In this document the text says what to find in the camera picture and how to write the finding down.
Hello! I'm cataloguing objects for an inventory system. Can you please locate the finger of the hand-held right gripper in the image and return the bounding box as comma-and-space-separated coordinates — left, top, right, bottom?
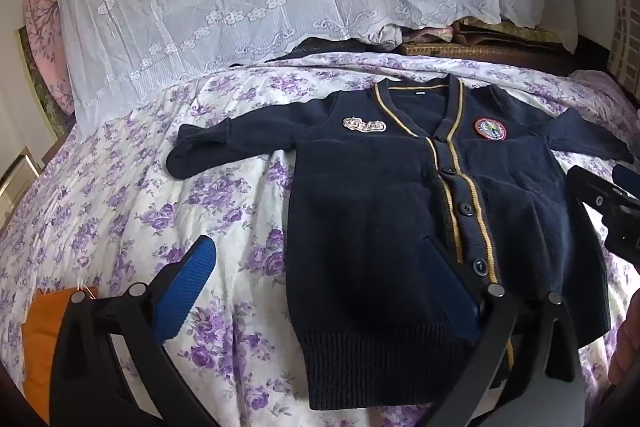
566, 164, 633, 210
612, 163, 640, 200

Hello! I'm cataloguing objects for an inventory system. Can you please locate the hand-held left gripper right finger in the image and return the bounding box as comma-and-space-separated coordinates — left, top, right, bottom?
429, 238, 587, 427

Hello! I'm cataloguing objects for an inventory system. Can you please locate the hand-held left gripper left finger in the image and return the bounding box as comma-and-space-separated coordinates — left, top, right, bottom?
49, 236, 218, 427

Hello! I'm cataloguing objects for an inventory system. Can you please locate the navy knit cardigan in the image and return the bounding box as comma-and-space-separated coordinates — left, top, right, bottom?
166, 74, 635, 412

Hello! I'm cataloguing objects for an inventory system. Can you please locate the person's right hand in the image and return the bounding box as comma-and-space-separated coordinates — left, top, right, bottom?
607, 289, 640, 389

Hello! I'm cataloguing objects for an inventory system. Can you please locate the purple floral bedsheet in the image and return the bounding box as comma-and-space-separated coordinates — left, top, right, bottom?
0, 52, 640, 427

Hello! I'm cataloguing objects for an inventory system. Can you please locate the orange cloth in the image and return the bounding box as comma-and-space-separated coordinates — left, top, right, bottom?
22, 288, 99, 426

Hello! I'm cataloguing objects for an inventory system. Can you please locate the brick pattern curtain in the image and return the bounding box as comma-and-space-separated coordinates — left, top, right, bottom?
606, 0, 640, 88

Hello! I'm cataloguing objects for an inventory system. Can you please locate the stack of brown blankets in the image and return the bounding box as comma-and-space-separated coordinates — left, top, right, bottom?
395, 19, 581, 75

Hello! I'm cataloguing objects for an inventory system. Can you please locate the pink pillow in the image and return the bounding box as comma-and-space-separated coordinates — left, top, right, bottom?
22, 0, 77, 118

